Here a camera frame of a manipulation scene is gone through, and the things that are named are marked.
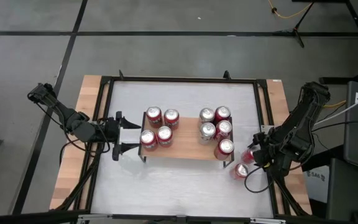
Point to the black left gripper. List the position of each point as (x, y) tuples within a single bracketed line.
[(110, 130)]

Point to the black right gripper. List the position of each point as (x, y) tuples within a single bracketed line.
[(275, 152)]

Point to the red Fanta can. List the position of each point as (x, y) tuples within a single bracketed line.
[(148, 137), (247, 155), (164, 133), (241, 170), (154, 113), (171, 115)]

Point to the red Star Wars Coke can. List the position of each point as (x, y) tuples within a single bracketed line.
[(224, 127)]

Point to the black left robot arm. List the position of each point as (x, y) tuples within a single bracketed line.
[(67, 116)]

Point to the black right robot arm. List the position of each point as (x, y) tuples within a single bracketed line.
[(303, 115)]

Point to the silver mounting plate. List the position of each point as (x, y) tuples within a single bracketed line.
[(266, 128)]

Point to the white cardboard box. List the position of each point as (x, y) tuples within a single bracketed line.
[(317, 186)]

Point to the grey bin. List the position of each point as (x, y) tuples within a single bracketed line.
[(346, 193)]

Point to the black tripod stand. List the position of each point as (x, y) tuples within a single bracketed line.
[(295, 31)]

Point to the wooden shelf with black frame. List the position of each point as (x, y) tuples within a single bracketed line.
[(188, 143)]

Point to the black metal table frame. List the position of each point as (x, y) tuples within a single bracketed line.
[(182, 79)]

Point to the black desk frame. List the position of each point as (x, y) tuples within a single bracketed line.
[(337, 80)]

